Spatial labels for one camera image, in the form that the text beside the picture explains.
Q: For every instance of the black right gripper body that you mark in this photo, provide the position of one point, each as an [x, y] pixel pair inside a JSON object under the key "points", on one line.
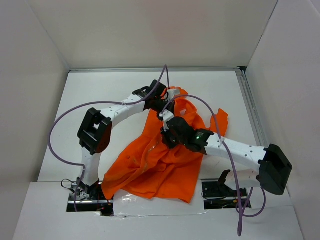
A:
{"points": [[171, 140]]}

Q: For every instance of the orange jacket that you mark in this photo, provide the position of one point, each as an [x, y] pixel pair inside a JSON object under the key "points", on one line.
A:
{"points": [[149, 169]]}

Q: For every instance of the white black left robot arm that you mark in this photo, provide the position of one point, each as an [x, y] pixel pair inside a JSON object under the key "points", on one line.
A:
{"points": [[95, 131]]}

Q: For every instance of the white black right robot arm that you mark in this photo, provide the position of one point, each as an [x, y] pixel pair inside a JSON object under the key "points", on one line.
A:
{"points": [[267, 167]]}

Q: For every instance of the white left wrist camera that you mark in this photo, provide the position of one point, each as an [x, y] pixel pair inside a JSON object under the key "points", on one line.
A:
{"points": [[172, 92]]}

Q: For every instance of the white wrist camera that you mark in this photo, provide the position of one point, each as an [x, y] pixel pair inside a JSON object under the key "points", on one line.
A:
{"points": [[166, 116], [172, 92]]}

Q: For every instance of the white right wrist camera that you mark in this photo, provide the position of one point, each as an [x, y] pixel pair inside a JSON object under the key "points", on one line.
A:
{"points": [[166, 116]]}

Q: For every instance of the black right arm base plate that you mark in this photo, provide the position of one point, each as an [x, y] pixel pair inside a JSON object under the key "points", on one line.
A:
{"points": [[218, 196]]}

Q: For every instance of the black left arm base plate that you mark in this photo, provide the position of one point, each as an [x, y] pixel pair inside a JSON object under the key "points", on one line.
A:
{"points": [[79, 201]]}

